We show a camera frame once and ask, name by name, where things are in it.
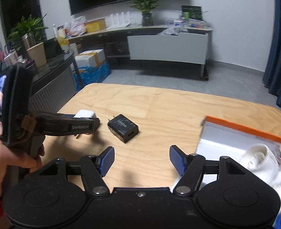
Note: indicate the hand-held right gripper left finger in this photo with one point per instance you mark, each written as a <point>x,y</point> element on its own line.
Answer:
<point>107,161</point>

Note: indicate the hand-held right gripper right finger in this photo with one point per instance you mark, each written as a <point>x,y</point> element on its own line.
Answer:
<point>176,159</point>

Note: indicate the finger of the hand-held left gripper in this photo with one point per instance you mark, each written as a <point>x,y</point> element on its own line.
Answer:
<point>80,127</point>
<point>59,115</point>

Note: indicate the small white charger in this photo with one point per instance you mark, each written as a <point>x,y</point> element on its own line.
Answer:
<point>85,114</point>

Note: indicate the orange-rimmed white box tray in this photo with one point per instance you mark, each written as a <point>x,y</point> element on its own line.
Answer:
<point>217,140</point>

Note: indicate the person's left hand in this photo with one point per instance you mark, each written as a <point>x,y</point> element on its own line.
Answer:
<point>9,162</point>

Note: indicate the dark glass desk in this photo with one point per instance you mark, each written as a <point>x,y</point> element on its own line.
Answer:
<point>54,83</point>

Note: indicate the black charger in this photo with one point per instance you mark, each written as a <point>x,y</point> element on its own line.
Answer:
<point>123,128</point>

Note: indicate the blue plastic bag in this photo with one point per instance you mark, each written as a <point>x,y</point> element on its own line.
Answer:
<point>94,75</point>

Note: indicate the beige paper bag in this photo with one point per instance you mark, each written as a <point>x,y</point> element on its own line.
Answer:
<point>37,54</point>

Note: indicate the metal cup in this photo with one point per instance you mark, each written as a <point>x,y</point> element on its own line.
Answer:
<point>29,41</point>

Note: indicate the taped cardboard box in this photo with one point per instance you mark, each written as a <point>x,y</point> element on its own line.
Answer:
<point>90,58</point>

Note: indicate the leafy potted plant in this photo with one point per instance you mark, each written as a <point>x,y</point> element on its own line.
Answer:
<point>27,29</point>

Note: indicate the white round plug adapter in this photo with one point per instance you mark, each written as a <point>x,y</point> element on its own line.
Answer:
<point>255,156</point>

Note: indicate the grey television cabinet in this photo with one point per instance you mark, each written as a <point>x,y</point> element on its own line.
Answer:
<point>114,45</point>

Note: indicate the white red plastic bag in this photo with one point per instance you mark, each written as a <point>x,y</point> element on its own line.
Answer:
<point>77,26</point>

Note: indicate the yellow box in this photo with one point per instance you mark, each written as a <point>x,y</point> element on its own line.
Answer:
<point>96,26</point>

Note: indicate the white router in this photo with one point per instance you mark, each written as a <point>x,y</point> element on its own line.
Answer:
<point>120,21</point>

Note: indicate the clear plastic bags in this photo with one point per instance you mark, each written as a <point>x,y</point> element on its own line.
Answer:
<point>172,31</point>

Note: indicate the clear plastic storage boxes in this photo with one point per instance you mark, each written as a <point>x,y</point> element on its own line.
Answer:
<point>188,23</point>

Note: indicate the potted plant in glass vase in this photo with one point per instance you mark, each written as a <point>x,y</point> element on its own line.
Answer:
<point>146,4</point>

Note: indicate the green black box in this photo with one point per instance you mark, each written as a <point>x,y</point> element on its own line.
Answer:
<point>191,12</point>

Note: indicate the blue curtain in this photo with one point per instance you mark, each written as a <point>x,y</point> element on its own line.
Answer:
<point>280,52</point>

